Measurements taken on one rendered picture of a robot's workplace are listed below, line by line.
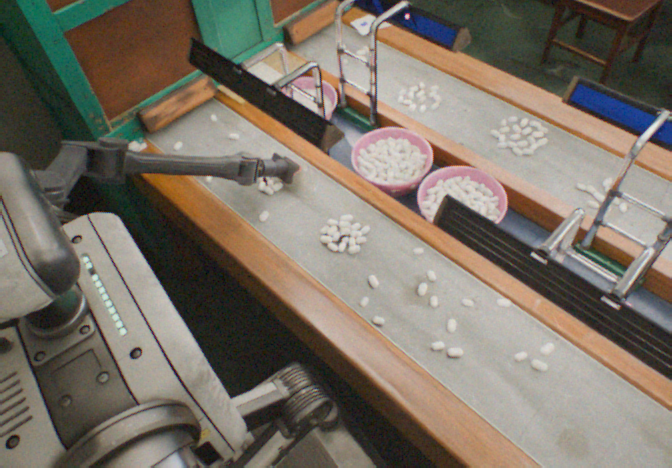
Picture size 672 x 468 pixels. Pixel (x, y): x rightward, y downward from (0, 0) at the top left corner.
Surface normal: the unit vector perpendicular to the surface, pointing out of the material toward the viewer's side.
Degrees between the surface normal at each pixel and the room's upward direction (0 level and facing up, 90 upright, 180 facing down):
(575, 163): 0
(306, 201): 0
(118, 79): 90
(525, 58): 0
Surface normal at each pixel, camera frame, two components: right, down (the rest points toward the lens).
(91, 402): 0.00, -0.56
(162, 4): 0.71, 0.52
